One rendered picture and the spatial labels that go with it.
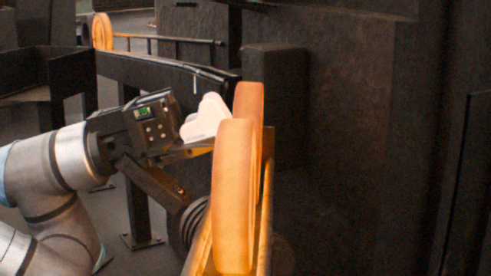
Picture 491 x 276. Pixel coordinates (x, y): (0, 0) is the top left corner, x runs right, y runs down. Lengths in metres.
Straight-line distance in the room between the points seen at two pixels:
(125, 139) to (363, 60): 0.41
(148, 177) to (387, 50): 0.41
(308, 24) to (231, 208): 0.57
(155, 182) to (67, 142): 0.13
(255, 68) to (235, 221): 0.52
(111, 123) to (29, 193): 0.16
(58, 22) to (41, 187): 3.32
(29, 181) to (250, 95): 0.32
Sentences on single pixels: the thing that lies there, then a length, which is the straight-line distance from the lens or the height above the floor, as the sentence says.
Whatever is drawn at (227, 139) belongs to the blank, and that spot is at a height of 0.79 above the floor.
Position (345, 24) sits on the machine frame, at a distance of 0.89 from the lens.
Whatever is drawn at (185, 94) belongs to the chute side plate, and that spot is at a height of 0.65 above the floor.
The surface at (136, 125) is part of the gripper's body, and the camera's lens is 0.64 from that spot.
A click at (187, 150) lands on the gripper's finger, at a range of 0.64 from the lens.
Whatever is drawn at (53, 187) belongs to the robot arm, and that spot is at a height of 0.67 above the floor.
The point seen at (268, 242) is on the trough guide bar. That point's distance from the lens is 0.48.
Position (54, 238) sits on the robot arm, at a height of 0.61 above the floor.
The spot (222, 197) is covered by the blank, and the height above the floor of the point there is 0.75.
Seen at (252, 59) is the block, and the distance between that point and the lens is 0.93.
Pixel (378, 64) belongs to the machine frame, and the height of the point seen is 0.80.
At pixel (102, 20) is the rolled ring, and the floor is 0.76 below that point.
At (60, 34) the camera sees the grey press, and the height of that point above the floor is 0.48.
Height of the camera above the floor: 0.95
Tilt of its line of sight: 19 degrees down
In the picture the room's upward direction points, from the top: straight up
